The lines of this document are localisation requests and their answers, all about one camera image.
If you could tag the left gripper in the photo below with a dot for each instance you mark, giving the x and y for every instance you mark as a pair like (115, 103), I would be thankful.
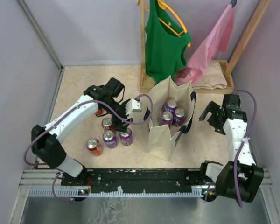
(119, 125)

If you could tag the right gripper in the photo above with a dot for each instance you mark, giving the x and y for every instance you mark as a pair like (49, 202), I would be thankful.
(213, 108)

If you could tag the purple fanta can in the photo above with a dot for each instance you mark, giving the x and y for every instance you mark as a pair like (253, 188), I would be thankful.
(126, 137)
(109, 138)
(178, 117)
(170, 105)
(166, 118)

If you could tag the red Coke can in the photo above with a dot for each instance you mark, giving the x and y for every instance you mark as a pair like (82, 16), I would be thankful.
(100, 113)
(107, 124)
(94, 146)

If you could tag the purple Fanta can top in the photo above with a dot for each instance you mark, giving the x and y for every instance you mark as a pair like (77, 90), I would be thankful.
(178, 117)

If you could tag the beige canvas tote bag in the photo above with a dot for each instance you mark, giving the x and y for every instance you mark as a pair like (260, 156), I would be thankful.
(162, 139)

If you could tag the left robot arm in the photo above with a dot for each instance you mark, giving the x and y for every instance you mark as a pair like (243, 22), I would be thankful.
(47, 141)

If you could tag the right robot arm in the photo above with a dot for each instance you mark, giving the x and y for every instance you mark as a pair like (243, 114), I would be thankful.
(240, 178)

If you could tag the beige folded cloth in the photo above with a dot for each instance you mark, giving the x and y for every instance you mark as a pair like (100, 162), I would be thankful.
(213, 78)

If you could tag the pink shirt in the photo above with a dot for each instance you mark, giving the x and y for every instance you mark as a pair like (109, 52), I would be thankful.
(217, 39)

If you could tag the green tank top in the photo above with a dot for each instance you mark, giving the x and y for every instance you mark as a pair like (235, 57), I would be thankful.
(164, 51)

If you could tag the wooden clothes rack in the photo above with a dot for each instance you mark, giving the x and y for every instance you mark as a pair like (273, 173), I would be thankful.
(147, 83)

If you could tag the yellow clothes hanger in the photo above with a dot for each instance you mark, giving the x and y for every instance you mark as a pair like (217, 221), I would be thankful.
(178, 32)

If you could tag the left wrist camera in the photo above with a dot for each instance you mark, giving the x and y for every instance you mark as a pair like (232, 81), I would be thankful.
(133, 105)

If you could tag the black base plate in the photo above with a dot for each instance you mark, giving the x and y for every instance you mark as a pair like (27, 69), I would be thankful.
(138, 180)

